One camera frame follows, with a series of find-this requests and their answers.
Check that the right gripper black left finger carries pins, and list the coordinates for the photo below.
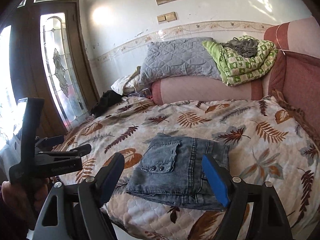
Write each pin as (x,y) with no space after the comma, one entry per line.
(73,211)

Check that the blue denim pants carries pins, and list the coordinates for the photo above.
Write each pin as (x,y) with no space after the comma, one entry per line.
(170,172)

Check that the left hand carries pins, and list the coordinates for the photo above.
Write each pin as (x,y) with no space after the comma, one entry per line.
(16,199)

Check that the leaf pattern quilted blanket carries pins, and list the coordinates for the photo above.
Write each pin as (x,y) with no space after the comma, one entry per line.
(266,142)

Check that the black garment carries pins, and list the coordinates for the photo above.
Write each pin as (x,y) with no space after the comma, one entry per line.
(108,99)

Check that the wooden stained glass door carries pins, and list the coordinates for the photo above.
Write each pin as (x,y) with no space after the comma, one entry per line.
(47,59)

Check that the cream pillow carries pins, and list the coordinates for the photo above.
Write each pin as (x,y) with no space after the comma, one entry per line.
(128,84)

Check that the purple small package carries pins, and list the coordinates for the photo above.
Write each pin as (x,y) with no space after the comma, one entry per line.
(144,93)

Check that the pink red sofa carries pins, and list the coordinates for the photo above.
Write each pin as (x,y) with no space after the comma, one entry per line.
(295,75)

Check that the green patterned folded blanket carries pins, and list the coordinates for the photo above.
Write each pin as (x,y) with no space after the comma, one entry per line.
(235,69)

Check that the grey quilted pillow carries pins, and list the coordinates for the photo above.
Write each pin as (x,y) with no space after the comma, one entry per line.
(180,57)

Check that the dark grey crumpled cloth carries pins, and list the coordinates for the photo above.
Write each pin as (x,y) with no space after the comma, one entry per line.
(246,48)

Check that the beige wall switch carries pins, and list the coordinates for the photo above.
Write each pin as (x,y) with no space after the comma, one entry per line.
(169,17)

